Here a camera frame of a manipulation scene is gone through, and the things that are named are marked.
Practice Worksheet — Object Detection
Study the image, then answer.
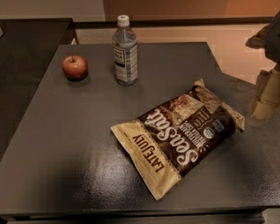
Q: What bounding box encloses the clear plastic water bottle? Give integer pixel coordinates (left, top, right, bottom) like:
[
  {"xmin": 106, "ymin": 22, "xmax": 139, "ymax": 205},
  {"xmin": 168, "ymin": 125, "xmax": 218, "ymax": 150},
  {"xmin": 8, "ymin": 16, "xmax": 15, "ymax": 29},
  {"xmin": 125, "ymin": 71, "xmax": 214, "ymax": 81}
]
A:
[{"xmin": 112, "ymin": 15, "xmax": 138, "ymax": 86}]

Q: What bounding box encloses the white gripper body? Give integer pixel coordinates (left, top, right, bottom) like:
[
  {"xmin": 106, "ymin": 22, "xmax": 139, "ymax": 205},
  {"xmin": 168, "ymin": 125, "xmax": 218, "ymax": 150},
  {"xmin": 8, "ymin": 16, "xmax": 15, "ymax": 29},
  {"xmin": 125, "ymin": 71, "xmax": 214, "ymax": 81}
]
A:
[{"xmin": 245, "ymin": 11, "xmax": 280, "ymax": 63}]

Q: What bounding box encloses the red apple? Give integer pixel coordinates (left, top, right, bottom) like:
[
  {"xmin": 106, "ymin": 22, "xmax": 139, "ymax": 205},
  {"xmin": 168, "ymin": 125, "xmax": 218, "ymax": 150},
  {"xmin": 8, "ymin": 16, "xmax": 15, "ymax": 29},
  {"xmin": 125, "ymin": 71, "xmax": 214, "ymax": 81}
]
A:
[{"xmin": 62, "ymin": 55, "xmax": 88, "ymax": 81}]

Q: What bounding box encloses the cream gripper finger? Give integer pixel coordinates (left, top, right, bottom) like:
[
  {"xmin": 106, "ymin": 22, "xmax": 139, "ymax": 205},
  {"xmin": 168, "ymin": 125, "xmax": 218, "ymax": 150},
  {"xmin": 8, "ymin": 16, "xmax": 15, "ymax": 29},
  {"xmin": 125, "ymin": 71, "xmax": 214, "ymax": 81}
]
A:
[{"xmin": 249, "ymin": 63, "xmax": 280, "ymax": 120}]

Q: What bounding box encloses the brown tortilla chip bag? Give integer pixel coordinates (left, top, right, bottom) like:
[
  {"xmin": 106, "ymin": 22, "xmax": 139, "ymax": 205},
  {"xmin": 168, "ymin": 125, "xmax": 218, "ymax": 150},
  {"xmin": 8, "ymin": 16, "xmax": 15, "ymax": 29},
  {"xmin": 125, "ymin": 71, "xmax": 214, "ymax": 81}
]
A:
[{"xmin": 111, "ymin": 79, "xmax": 245, "ymax": 200}]

